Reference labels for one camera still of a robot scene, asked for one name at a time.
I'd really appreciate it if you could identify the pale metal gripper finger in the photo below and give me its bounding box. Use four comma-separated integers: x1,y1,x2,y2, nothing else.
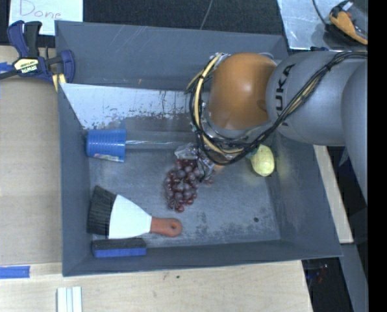
175,142,201,161
198,159,214,183

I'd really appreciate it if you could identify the grey metal bin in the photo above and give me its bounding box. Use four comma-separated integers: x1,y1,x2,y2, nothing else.
54,19,344,278

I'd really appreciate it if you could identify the blue and black sponge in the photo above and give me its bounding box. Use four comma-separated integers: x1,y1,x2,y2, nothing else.
92,237,148,259

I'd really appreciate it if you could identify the yellow-green toy lemon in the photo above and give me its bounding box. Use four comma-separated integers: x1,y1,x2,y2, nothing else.
249,144,276,177

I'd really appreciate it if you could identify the pale wood board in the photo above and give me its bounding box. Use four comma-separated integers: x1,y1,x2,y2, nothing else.
0,79,64,267

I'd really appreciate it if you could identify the blue ribbed cup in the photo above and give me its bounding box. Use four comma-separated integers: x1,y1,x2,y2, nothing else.
84,127,128,163

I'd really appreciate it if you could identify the black white orange brush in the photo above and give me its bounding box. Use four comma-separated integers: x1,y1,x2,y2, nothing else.
86,185,184,241

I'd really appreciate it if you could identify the purple toy grape bunch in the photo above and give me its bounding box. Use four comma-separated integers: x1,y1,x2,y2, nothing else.
163,157,216,214

